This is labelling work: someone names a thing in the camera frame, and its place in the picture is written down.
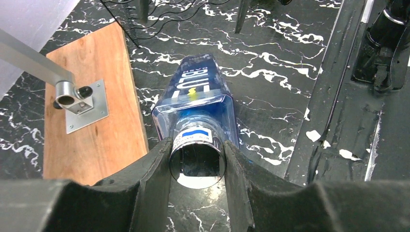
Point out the wooden board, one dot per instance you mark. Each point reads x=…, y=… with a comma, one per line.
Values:
x=100, y=142

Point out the blue square bottle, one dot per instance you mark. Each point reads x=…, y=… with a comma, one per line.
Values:
x=196, y=111

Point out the metal switch stand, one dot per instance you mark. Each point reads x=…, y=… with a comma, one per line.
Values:
x=82, y=105

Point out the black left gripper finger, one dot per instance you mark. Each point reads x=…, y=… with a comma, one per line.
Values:
x=241, y=15
x=143, y=10

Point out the black wire wine rack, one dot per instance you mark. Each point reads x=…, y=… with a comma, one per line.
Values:
x=161, y=13

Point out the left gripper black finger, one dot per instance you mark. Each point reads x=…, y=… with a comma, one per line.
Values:
x=135, y=199
x=260, y=201

